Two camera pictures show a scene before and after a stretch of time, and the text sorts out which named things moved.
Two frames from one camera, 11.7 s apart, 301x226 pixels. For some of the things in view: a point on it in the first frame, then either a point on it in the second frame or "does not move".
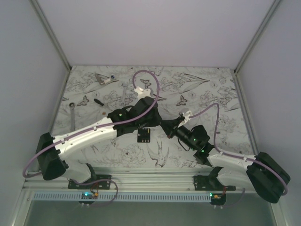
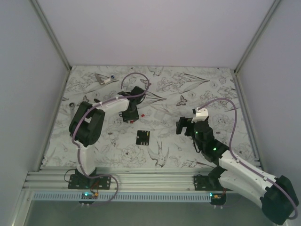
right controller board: x=217 y=199 does not move
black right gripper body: x=175 y=123 to x=186 y=122
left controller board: x=88 y=195 does not move
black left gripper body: x=153 y=121 to x=130 y=115
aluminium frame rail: x=130 y=180 does not move
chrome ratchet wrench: x=72 y=105 does not move
